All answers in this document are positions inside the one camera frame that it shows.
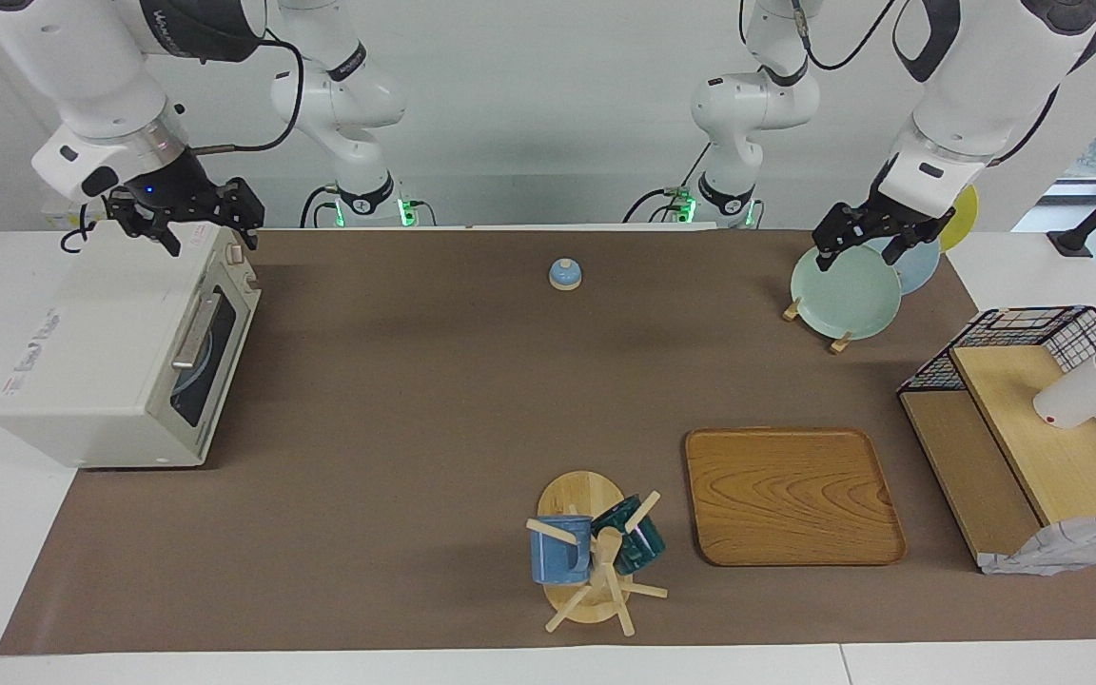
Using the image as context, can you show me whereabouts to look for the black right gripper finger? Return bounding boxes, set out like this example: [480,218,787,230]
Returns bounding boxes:
[217,178,265,250]
[108,190,180,256]

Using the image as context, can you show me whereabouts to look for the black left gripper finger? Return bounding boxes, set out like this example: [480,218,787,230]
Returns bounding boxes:
[812,203,868,274]
[883,211,956,265]

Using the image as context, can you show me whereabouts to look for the glass oven door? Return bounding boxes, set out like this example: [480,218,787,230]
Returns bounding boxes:
[166,259,262,456]

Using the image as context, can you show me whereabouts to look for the cream toaster oven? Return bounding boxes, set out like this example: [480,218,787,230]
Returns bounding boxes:
[0,221,262,469]

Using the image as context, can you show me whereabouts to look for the pale blue racked plate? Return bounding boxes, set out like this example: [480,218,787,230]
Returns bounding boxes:
[867,233,942,296]

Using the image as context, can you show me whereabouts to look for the yellow plate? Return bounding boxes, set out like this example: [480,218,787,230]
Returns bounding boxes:
[938,185,980,253]

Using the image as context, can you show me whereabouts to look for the pale green plate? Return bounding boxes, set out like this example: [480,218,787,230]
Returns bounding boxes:
[790,245,903,341]

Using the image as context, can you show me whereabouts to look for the wooden plate rack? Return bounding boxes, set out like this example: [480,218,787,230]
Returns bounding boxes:
[782,298,853,355]

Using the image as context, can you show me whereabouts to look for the white cup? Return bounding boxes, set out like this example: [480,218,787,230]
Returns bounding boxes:
[1032,352,1096,430]

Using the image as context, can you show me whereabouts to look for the rectangular wooden tray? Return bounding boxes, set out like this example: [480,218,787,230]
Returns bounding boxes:
[684,427,908,568]

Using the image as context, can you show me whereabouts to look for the brown table mat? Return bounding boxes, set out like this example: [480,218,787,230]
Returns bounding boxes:
[0,228,1096,656]

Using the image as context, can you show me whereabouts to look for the grey white patterned cloth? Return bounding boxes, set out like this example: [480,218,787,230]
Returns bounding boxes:
[978,512,1096,577]

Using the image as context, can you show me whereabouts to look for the wooden mug tree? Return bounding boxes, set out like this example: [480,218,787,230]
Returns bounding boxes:
[526,471,670,636]

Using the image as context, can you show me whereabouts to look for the dark green ceramic mug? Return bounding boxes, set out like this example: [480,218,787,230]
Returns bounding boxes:
[592,495,667,576]

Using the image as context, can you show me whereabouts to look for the blue ceramic mug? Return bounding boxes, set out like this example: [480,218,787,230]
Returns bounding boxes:
[530,515,594,585]

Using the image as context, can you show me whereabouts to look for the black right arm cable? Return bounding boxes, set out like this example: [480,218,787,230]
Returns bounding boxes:
[188,29,307,156]

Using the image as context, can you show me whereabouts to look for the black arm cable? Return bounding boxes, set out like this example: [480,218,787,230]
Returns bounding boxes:
[188,29,307,156]
[791,0,1063,167]

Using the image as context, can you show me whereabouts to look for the black coiled cable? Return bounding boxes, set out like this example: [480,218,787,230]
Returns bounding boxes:
[59,202,100,254]

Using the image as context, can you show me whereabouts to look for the black base cable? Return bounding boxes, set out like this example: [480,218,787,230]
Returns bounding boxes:
[622,143,715,225]
[299,184,342,229]

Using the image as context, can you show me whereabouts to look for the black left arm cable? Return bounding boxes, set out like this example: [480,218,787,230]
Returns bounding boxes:
[791,0,1063,167]

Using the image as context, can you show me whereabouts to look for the wire and wood shelf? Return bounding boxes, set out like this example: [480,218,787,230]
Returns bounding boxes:
[897,305,1096,572]

